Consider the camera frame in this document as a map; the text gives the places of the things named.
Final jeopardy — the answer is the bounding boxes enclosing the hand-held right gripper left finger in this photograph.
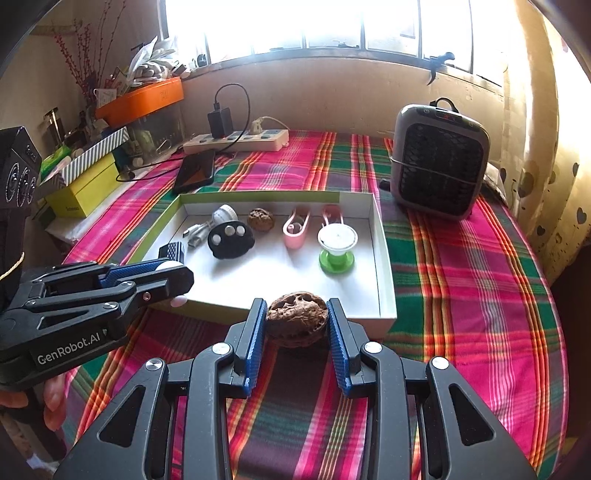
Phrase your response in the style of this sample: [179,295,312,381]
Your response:
[53,298,269,480]

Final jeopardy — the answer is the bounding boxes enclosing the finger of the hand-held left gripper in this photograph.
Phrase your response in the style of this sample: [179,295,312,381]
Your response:
[23,260,184,291]
[25,265,195,309]

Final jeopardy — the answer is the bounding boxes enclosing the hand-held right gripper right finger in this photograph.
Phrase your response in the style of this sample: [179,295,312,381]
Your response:
[325,298,539,480]

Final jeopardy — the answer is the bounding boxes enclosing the black textured handheld device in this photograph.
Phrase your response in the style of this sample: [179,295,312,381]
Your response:
[158,241,188,265]

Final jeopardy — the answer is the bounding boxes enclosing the brown walnut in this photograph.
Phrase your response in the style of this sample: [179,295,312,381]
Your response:
[266,291,329,349]
[247,209,276,232]

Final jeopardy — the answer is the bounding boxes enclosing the white usb cable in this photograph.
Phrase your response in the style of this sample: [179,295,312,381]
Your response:
[182,220,218,248]

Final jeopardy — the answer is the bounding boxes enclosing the round black gadget with buttons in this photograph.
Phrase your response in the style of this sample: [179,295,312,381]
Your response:
[207,224,256,260]

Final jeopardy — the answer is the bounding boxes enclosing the green and white cardboard box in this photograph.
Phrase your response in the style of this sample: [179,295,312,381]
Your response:
[134,191,398,337]

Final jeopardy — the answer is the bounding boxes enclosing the green and white spool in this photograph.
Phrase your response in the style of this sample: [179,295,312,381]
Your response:
[317,224,358,274]

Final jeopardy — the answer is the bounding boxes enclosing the pink plastic clip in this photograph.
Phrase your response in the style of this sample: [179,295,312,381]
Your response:
[321,204,346,228]
[283,208,313,250]

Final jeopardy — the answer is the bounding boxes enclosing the person's left hand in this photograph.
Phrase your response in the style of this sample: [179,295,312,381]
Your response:
[0,374,66,430]

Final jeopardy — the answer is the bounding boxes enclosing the yellow cardboard box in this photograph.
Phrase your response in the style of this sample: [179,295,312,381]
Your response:
[44,152,118,219]

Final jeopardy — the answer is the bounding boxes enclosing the black phone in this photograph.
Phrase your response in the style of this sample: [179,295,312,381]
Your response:
[173,148,217,195]

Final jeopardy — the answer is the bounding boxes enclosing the grey striped box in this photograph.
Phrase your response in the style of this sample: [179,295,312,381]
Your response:
[39,127,130,190]

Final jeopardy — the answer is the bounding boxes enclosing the green packet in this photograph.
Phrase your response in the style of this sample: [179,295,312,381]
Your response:
[39,145,72,178]

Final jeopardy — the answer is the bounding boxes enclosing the pink plaid blanket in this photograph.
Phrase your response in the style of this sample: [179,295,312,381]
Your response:
[62,129,571,480]

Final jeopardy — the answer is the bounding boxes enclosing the clear glass tank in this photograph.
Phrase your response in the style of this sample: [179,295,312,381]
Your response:
[124,104,185,162]

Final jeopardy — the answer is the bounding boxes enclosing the metal jar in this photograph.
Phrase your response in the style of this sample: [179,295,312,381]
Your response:
[44,107,63,148]

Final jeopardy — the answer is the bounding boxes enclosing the white power strip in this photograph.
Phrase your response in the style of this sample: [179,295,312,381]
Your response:
[183,128,290,155]

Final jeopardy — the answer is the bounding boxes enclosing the black charger adapter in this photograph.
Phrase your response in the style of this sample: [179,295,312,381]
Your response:
[208,107,234,138]

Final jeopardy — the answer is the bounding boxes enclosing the orange plastic tray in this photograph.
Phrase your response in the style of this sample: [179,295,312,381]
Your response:
[95,76,184,125]

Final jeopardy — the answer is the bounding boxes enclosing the grey portable heater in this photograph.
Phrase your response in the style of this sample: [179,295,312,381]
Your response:
[390,98,491,221]

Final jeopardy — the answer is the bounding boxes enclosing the clear plastic bag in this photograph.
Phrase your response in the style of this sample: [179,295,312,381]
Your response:
[124,37,191,84]

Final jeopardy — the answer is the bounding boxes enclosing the red berry branches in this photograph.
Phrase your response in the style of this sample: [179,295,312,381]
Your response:
[53,4,127,100]

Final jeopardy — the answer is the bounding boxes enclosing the heart print curtain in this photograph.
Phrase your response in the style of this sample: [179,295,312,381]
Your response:
[501,0,591,282]

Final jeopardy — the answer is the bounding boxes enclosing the black window latch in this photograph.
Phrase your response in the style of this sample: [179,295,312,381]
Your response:
[425,51,458,86]

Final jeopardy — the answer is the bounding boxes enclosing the thin black cable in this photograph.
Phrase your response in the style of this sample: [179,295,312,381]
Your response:
[115,157,185,183]

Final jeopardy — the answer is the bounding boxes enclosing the white plug with cord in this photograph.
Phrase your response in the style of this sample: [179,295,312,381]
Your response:
[249,116,284,134]

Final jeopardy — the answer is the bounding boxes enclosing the black charging cable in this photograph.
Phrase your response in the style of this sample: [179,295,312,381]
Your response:
[213,83,252,153]

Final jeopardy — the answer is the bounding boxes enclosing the window with metal frame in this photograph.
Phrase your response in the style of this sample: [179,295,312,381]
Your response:
[161,0,509,84]

